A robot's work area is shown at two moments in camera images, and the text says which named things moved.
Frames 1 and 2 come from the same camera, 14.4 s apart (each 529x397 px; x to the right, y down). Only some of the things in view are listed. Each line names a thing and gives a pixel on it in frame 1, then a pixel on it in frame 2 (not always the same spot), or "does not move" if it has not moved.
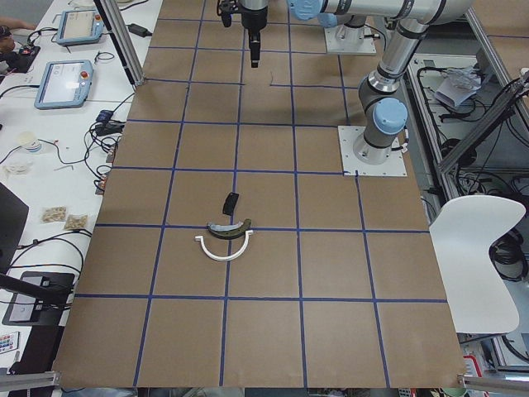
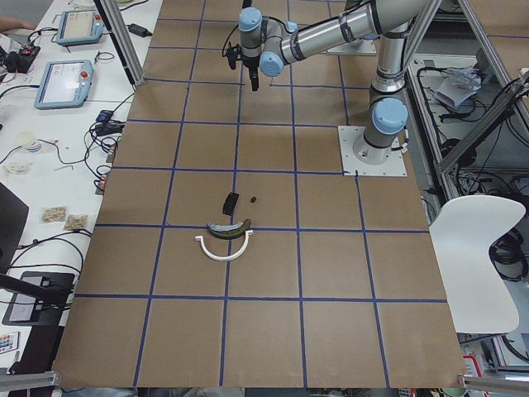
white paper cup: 30,141 does not move
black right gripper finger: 257,53 → 255,78
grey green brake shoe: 229,231 does not move
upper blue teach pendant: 79,26 does not move
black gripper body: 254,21 → 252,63
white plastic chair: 464,227 does not move
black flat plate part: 230,203 does not move
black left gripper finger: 254,53 → 254,77
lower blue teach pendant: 64,83 does not move
